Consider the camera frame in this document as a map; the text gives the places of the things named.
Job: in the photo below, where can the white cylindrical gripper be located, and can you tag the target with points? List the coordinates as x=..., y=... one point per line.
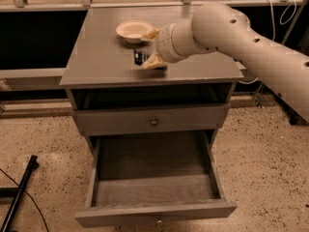
x=165, y=44

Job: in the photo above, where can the dark blue snack bar wrapper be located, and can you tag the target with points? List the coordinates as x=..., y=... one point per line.
x=140, y=57

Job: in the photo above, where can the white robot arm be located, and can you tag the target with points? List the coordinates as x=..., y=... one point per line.
x=217, y=27

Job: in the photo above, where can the grey wooden drawer cabinet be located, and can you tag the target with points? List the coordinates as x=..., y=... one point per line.
x=101, y=73

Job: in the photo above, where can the closed grey upper drawer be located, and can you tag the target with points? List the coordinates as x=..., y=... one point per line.
x=151, y=119

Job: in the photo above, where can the open grey wooden drawer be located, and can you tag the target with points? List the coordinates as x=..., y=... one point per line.
x=153, y=178

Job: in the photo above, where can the white paper bowl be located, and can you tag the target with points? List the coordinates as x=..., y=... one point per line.
x=133, y=30

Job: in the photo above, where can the black metal stand leg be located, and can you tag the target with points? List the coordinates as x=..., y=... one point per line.
x=17, y=192

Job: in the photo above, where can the grey metal railing frame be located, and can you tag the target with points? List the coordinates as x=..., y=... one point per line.
x=21, y=60

